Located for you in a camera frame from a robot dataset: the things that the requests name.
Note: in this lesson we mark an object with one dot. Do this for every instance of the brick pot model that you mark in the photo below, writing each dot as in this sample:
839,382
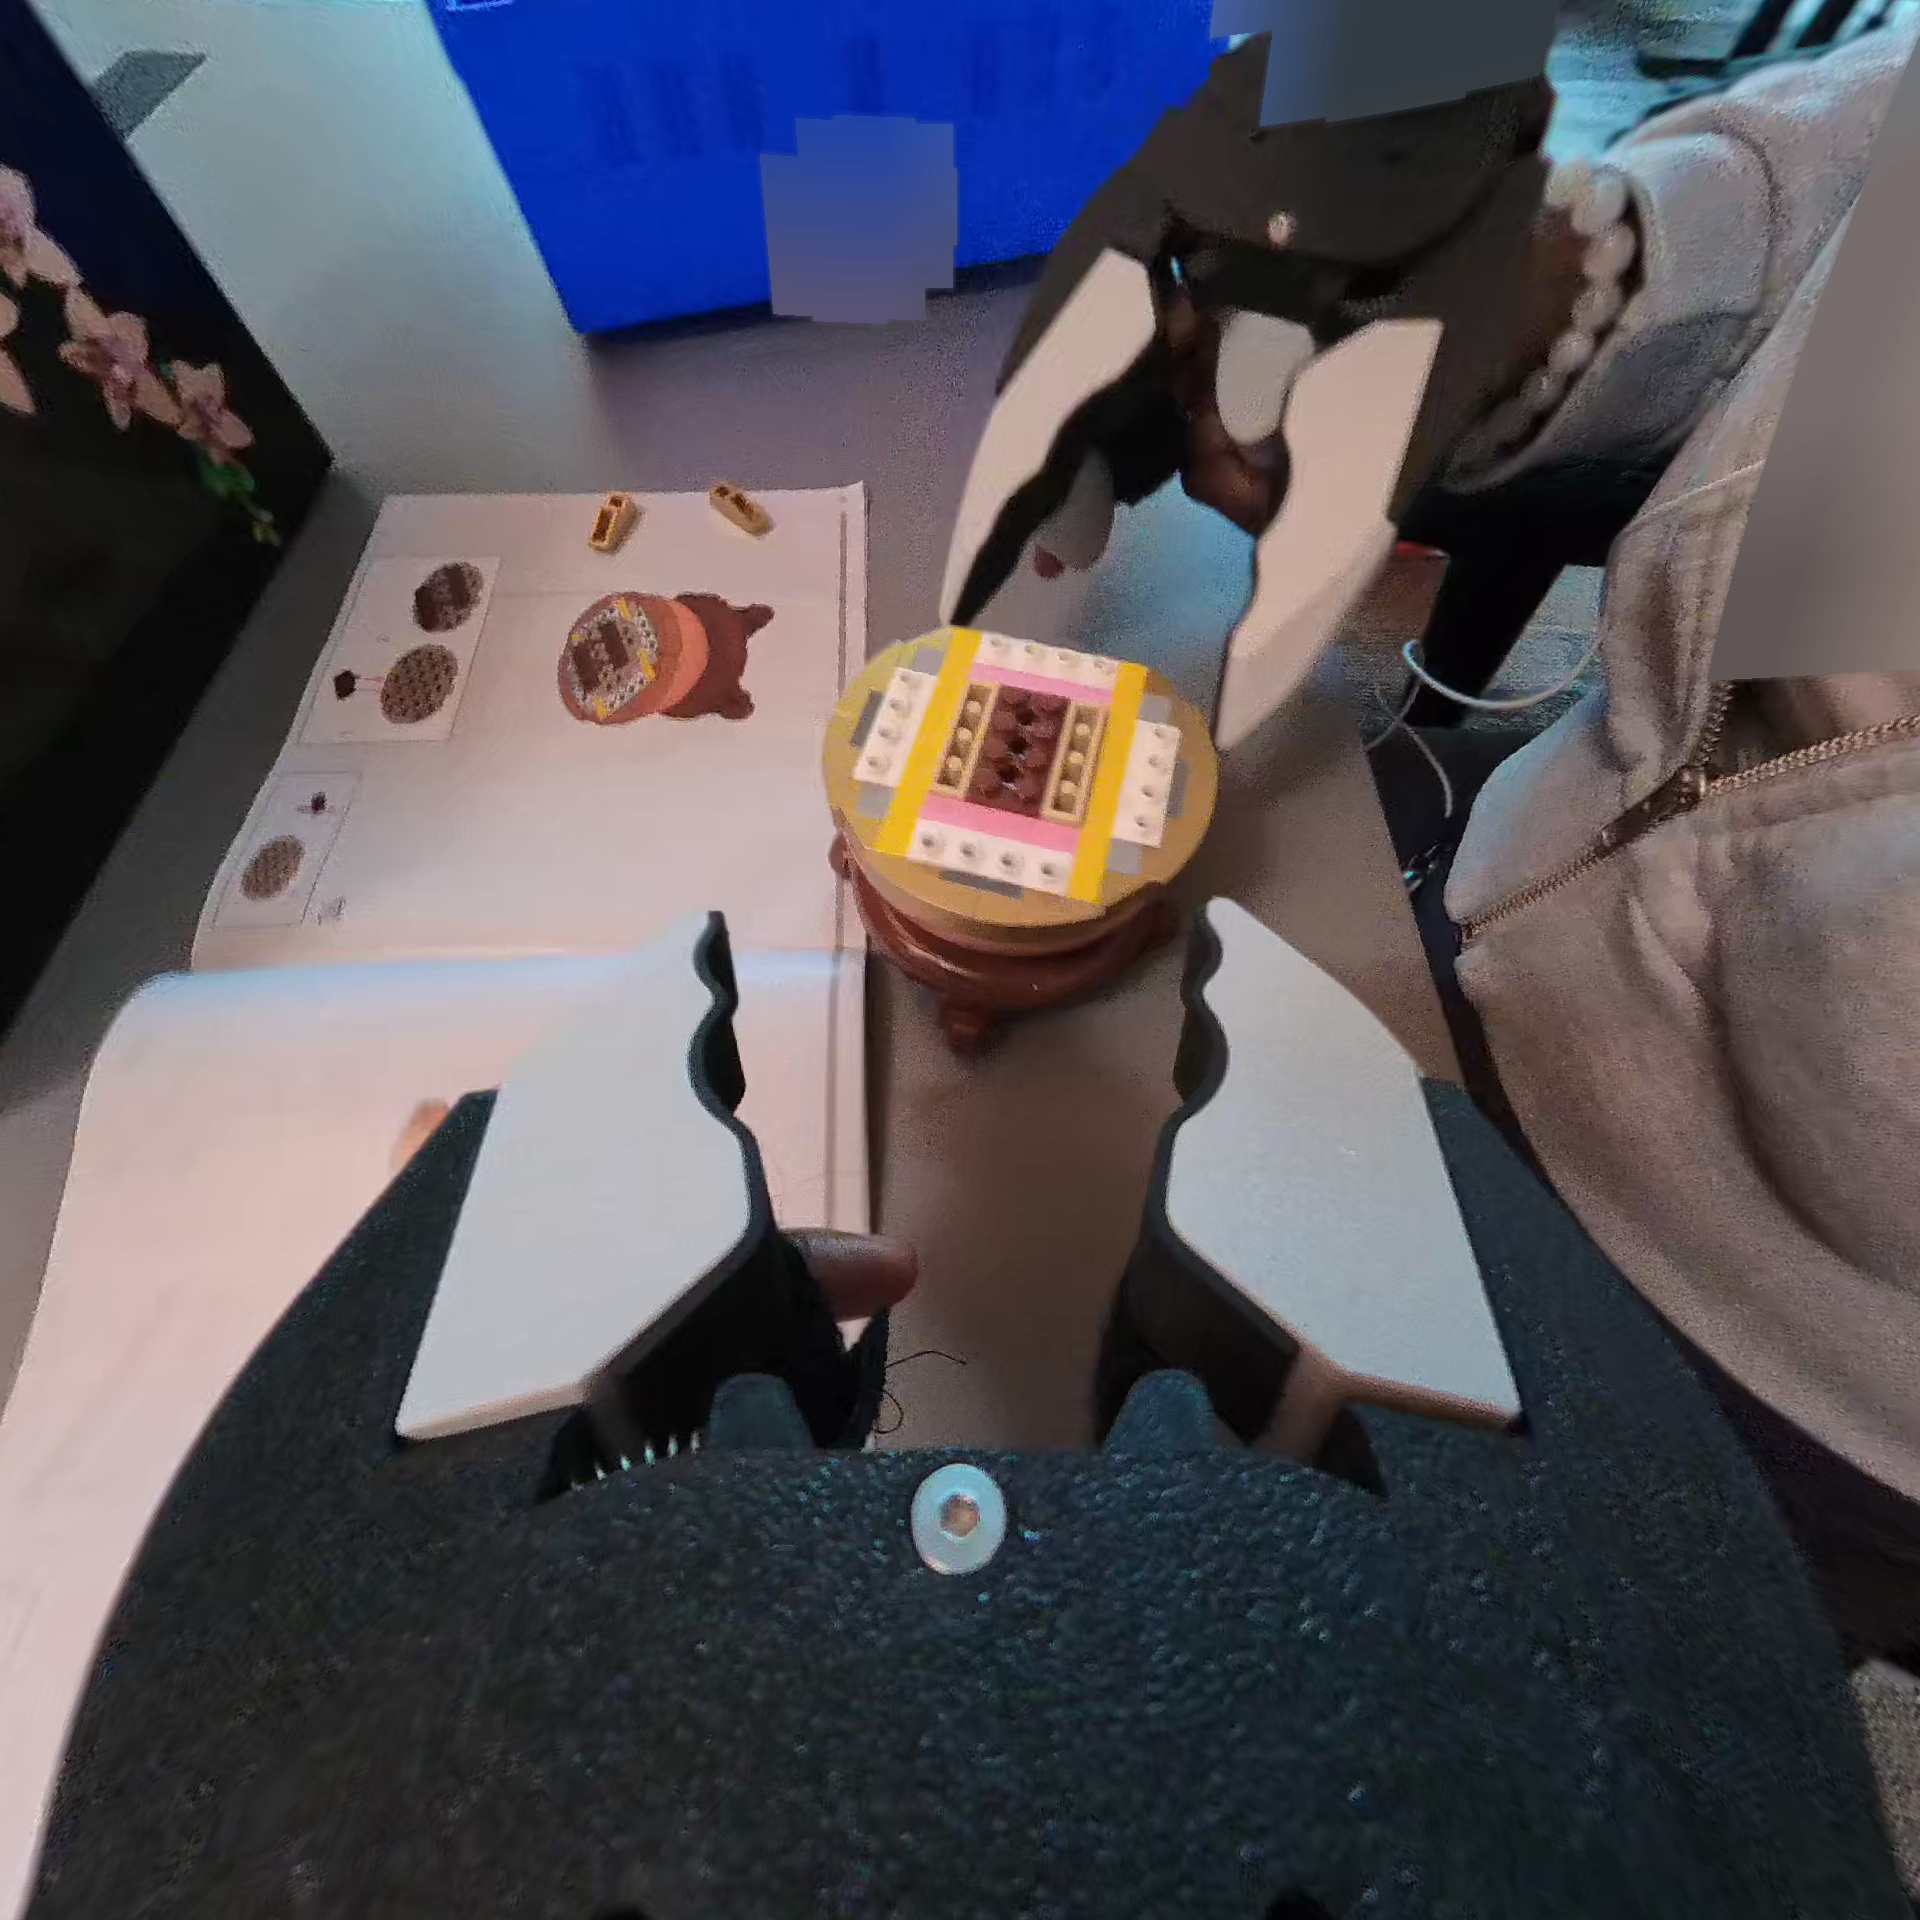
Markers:
1021,797

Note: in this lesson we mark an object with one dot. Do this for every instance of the blue plastic bin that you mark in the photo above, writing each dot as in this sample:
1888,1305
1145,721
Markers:
692,149

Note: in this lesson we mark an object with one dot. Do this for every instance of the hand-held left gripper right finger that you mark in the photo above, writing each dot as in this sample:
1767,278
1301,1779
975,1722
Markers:
1335,1202

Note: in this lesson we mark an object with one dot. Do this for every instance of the small tan slope brick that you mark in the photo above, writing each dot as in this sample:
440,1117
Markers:
616,525
740,508

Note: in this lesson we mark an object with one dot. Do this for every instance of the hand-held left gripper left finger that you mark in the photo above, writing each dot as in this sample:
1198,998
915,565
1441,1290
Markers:
585,1202

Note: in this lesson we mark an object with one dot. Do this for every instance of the black flower print box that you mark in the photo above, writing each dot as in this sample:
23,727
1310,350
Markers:
121,510

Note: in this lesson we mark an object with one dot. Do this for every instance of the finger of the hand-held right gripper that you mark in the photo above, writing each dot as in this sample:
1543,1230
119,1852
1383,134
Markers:
1335,496
1046,436

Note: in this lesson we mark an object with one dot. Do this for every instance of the person's right hand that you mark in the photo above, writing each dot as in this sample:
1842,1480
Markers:
1237,421

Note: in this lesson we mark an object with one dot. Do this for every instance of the white instruction booklet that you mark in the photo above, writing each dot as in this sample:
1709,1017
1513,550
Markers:
452,872

